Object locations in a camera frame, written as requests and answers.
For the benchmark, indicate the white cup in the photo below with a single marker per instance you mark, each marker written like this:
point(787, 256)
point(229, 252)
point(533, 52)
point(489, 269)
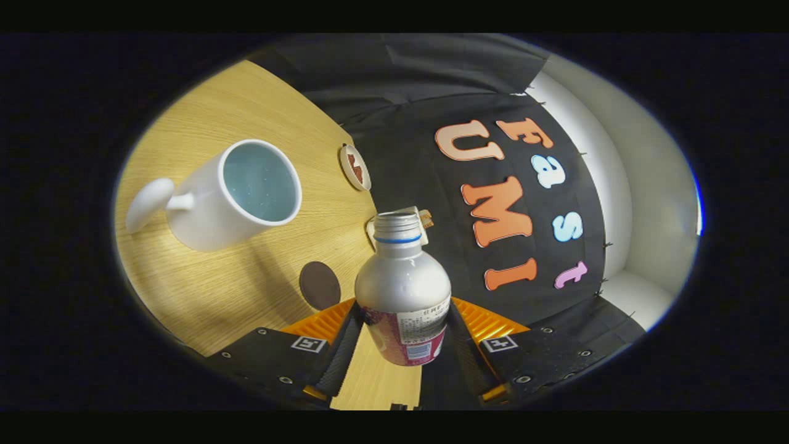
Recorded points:
point(197, 209)

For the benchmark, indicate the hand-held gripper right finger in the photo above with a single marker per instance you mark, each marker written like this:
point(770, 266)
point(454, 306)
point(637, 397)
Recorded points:
point(471, 364)

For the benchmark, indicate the black backdrop cloth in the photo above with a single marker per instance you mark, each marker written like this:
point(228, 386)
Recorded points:
point(419, 74)

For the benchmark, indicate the white round plate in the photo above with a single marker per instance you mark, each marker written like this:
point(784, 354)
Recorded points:
point(356, 179)

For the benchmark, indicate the wooden table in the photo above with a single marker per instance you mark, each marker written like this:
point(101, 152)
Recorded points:
point(203, 290)

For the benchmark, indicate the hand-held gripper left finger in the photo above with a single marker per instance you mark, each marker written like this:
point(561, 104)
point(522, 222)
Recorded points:
point(345, 357)

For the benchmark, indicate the dark brown round coaster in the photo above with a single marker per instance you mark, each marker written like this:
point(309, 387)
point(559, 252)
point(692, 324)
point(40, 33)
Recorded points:
point(319, 287)

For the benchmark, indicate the silver bottle with red label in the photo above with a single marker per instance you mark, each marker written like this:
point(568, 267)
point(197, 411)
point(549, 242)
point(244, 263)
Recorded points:
point(400, 283)

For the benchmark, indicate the white toaster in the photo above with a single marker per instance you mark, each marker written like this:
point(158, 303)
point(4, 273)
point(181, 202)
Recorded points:
point(370, 231)

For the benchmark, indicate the brown toast slice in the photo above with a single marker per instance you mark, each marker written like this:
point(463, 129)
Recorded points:
point(426, 219)

